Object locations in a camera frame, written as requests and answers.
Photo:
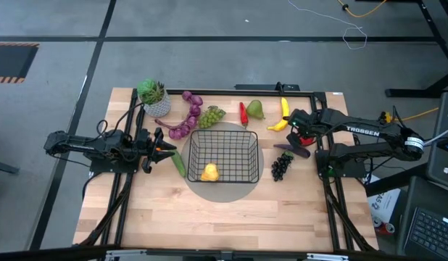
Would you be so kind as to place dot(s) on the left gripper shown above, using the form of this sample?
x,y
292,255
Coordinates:
x,y
146,145

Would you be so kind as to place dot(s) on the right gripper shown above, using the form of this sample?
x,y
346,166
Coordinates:
x,y
305,121

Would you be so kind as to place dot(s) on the orange tangerine cluster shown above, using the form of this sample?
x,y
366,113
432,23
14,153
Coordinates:
x,y
161,149

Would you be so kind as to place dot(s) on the purple eggplant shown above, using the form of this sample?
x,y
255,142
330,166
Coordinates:
x,y
294,150

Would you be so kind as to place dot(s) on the red bell pepper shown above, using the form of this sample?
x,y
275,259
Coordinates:
x,y
308,140

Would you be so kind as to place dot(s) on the green cucumber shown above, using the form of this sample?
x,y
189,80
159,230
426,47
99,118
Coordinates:
x,y
179,164

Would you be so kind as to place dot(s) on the black grape bunch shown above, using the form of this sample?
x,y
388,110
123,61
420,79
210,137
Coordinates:
x,y
280,166

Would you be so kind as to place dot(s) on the yellow banana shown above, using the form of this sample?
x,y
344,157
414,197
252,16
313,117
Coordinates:
x,y
283,112

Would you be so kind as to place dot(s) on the green pear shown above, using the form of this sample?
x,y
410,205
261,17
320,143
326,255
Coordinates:
x,y
255,109

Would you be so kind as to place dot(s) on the yellow bell pepper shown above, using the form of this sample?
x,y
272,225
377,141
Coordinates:
x,y
210,173

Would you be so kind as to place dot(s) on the red chili pepper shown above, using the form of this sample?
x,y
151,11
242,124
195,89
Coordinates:
x,y
243,114

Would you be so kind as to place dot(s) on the green grape bunch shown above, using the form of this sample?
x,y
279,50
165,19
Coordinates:
x,y
211,116

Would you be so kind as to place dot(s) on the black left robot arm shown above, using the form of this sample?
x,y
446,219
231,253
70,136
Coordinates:
x,y
82,145

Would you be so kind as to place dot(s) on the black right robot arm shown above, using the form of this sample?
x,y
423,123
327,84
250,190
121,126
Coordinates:
x,y
372,137

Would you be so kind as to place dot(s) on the plant in white patterned pot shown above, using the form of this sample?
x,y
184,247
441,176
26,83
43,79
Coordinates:
x,y
155,99

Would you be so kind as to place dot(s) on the black mounting bar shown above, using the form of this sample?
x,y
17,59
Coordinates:
x,y
256,87

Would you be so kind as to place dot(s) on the round grey mat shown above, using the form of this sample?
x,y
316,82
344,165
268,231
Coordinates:
x,y
224,192

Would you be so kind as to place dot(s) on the white cardboard box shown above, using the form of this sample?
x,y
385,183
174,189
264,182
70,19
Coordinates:
x,y
381,201

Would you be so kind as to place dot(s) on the red cans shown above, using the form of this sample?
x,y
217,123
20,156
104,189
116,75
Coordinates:
x,y
385,227

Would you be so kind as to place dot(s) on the dark laptop with sticker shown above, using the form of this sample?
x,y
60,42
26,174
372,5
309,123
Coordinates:
x,y
441,145

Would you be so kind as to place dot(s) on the dark laptop with keyboard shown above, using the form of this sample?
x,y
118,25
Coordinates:
x,y
427,228

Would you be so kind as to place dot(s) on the black furniture foot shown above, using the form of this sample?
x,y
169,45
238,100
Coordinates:
x,y
3,167

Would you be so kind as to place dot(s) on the black hazard-striped floor mat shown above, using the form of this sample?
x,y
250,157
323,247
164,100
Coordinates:
x,y
12,59

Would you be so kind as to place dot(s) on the black desk leg frame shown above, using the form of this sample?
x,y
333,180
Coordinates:
x,y
405,93

